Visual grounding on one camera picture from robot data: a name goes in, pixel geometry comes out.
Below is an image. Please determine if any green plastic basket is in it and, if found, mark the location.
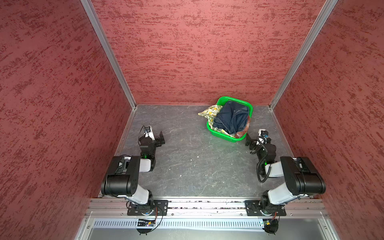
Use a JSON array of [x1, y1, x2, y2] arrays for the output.
[[206, 96, 253, 143]]

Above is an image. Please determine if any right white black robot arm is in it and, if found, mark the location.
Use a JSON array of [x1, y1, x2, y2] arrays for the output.
[[245, 130, 326, 216]]

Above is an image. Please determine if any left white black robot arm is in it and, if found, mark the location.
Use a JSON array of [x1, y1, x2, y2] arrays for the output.
[[101, 130, 165, 208]]

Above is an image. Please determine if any reddish brown skirt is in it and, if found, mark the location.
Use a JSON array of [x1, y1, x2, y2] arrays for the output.
[[235, 116, 251, 139]]

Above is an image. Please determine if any yellow floral skirt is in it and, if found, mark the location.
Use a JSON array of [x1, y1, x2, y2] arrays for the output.
[[198, 105, 235, 137]]

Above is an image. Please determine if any right base connector board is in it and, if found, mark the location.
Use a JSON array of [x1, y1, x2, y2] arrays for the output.
[[264, 219, 279, 235]]

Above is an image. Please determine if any base connector board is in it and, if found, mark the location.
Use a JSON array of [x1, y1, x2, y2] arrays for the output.
[[136, 219, 157, 235], [264, 219, 279, 235]]

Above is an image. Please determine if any left base connector board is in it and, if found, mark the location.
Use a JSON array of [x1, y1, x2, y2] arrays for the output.
[[136, 219, 157, 235]]

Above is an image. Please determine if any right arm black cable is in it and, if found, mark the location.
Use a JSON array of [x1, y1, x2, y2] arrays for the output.
[[250, 136, 272, 184]]

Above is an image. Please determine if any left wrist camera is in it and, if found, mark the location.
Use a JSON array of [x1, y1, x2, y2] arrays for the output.
[[144, 126, 156, 141]]

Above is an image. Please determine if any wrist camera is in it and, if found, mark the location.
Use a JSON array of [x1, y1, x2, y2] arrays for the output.
[[144, 126, 156, 141], [259, 129, 269, 139]]

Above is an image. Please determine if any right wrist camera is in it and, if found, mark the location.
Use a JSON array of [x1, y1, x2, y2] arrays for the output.
[[259, 129, 269, 139]]

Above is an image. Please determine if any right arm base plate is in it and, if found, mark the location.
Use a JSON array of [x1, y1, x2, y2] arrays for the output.
[[244, 200, 287, 217]]

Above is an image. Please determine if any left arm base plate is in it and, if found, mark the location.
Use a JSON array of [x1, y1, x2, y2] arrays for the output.
[[127, 200, 169, 217]]

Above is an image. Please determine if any aluminium front rail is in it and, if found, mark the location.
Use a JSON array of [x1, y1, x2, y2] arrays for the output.
[[85, 197, 330, 219]]

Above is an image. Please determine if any slotted cable duct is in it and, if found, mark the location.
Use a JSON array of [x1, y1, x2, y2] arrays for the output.
[[92, 218, 264, 232]]

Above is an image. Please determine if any left aluminium corner post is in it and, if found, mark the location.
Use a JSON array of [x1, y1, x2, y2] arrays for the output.
[[81, 0, 137, 110]]

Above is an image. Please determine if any aluminium corner post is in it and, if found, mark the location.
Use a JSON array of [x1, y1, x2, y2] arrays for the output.
[[81, 0, 137, 110], [269, 0, 338, 112]]

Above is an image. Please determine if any right aluminium corner post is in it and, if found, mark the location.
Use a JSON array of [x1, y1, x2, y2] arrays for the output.
[[269, 0, 338, 112]]

